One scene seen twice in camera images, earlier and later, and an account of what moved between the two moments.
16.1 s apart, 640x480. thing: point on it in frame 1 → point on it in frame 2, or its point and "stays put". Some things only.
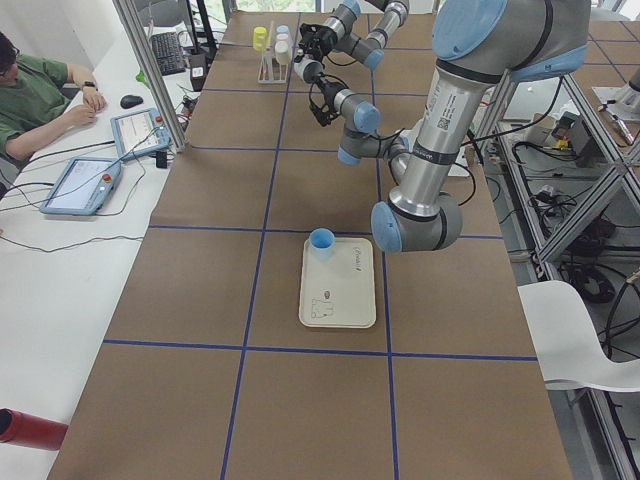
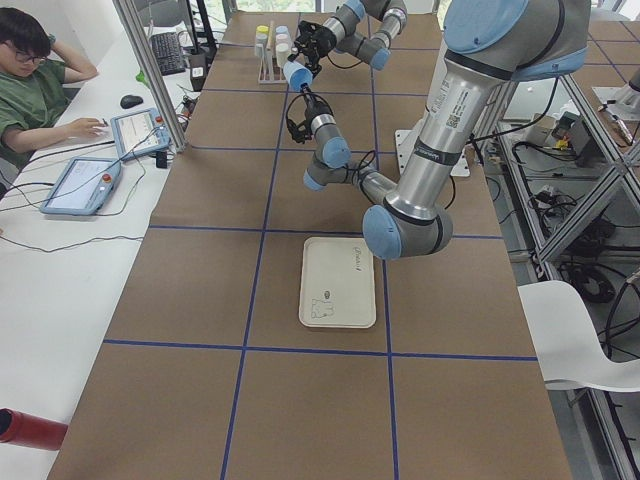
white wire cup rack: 265,71 stays put
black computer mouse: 128,101 stays put
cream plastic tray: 339,291 stays put
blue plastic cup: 321,242 → 297,74
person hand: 77,118 → 82,128
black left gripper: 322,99 → 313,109
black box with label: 198,68 stays put
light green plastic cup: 282,52 stays put
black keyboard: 168,52 stays put
